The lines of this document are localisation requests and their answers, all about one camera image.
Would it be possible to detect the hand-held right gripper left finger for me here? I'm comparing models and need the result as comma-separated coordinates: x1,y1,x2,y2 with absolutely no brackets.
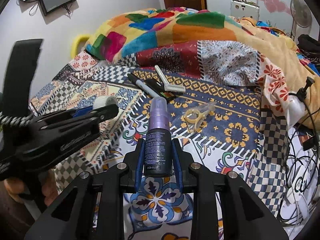
24,139,147,240

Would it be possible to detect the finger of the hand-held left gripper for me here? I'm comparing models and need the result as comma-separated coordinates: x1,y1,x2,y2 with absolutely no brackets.
71,106,97,118
94,103,120,123

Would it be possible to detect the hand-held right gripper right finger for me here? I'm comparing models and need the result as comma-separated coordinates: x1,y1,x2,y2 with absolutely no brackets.
172,138,290,240

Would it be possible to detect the white tape roll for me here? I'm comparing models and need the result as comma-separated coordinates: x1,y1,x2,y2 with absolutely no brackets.
94,95,118,110

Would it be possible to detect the dark purple spray bottle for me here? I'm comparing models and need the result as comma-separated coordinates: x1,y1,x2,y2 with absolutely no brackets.
144,97,173,177

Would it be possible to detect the person's left hand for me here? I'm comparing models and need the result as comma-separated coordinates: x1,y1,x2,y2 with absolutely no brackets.
4,171,59,207

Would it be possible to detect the black marker pen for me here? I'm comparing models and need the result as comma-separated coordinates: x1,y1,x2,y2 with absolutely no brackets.
127,73,161,98

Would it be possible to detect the black rectangular packet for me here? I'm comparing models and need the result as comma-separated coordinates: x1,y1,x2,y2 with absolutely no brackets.
145,78,176,102

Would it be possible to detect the patchwork printed bedsheet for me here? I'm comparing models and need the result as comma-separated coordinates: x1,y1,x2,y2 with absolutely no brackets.
29,40,303,240

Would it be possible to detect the white disposable razor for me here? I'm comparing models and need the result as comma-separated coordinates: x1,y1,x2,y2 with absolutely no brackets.
154,65,186,92

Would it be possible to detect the yellow foam tube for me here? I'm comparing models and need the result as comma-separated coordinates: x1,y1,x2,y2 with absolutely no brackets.
71,34,90,57

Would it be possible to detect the colourful patch fleece blanket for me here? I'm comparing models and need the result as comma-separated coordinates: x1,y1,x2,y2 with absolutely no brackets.
85,6,320,95

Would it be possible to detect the white pump bottle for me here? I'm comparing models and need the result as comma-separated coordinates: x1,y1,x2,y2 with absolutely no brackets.
287,76,315,128

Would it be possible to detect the white box appliance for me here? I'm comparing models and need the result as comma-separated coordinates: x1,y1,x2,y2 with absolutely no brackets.
230,0,261,18

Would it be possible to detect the black striped bag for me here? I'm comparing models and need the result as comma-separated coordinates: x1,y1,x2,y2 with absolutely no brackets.
297,34,320,64

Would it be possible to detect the white standing fan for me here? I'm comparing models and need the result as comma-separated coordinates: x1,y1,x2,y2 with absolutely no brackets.
290,0,313,40

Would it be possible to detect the black white braided cord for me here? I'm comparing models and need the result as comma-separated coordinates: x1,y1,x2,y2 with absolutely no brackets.
0,112,33,130

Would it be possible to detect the black strap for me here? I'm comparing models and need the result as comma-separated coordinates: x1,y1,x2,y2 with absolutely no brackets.
4,39,44,117

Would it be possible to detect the tangle of black cables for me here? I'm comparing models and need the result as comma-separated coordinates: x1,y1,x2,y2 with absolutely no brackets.
281,125,320,227

